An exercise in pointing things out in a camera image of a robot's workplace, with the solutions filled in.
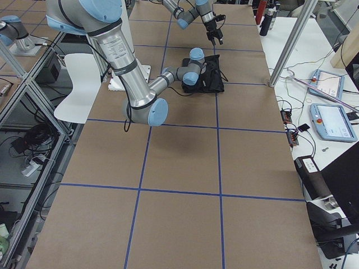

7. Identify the red water bottle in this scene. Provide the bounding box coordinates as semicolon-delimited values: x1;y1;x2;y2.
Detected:
255;0;267;25

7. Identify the near teach pendant tablet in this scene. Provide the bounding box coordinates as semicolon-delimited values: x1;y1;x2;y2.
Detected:
310;103;358;142

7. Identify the black graphic t-shirt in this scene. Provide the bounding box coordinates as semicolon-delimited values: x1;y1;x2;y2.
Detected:
181;54;227;94

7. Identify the far teach pendant tablet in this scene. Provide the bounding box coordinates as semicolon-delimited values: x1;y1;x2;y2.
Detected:
310;69;344;100

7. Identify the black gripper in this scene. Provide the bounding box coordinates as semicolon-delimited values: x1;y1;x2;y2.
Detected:
204;20;223;46

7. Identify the white plastic chair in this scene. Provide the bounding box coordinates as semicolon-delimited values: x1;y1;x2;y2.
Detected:
54;53;102;124

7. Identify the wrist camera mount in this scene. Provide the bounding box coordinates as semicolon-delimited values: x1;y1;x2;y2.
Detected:
215;14;226;22

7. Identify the black monitor on stand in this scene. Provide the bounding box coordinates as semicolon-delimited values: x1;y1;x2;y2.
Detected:
307;135;358;259

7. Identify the teach pendant tablet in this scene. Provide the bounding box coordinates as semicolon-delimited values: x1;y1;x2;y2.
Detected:
310;103;358;142
310;69;344;100

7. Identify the metal reacher grabber tool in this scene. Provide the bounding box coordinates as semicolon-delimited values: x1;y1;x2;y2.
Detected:
287;69;359;114

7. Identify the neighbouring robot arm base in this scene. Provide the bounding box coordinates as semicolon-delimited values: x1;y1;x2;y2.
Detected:
1;15;42;57

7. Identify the black power adapter box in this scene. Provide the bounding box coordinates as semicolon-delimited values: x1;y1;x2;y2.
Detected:
294;155;332;201

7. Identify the aluminium frame post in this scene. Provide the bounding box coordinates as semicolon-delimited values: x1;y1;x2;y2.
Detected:
269;0;318;87

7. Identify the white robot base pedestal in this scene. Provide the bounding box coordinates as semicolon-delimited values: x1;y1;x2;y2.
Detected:
108;0;152;92

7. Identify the black water bottle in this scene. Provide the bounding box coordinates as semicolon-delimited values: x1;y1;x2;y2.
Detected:
259;8;275;36

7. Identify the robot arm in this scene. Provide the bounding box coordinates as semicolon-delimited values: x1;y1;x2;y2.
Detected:
157;0;226;46
46;1;206;126

